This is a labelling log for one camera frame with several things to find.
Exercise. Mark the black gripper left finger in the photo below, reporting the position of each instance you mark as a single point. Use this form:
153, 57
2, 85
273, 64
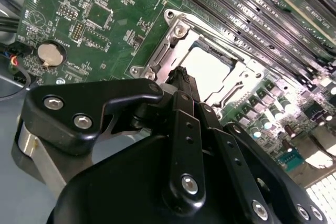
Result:
65, 95

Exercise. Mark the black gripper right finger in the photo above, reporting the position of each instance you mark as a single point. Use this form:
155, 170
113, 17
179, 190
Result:
236, 155

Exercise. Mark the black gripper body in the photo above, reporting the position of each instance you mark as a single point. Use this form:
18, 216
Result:
118, 195

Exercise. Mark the metal socket cover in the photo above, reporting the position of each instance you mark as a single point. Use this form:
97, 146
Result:
252, 74

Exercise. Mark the silver CPU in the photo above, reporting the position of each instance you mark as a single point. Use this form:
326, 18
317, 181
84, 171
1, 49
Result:
210, 72

